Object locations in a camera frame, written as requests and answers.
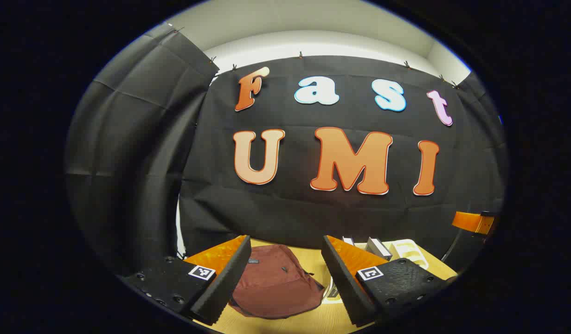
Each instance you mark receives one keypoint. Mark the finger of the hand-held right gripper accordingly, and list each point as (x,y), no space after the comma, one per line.
(473,222)

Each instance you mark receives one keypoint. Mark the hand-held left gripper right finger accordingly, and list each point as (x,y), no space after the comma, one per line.
(343,283)

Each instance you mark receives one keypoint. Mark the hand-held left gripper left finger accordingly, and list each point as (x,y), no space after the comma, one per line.
(225,283)

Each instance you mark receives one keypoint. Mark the maroon schoolbag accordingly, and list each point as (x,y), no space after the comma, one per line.
(271,283)

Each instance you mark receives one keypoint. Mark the portrait cover book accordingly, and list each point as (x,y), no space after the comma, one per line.
(378,248)

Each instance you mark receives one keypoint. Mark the white bookshelf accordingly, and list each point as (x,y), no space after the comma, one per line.
(408,253)

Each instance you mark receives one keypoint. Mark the black backdrop cloth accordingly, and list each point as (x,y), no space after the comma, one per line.
(290,208)

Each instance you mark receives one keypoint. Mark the plain black side cloth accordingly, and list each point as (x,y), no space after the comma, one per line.
(127,162)

